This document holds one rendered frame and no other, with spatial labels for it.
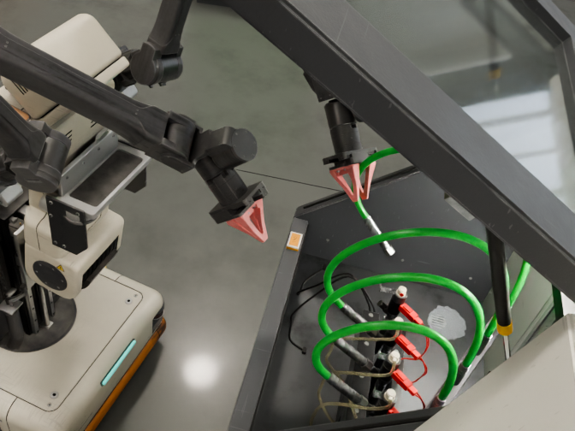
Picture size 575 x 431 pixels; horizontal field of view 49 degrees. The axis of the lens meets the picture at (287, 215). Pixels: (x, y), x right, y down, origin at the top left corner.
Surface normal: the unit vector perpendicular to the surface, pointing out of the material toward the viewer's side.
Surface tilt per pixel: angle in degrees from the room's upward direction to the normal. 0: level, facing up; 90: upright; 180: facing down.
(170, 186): 0
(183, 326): 0
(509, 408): 76
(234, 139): 43
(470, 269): 90
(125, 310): 0
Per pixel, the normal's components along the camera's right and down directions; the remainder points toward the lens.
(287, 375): 0.15, -0.71
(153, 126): 0.66, -0.23
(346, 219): -0.21, 0.66
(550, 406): -0.90, -0.42
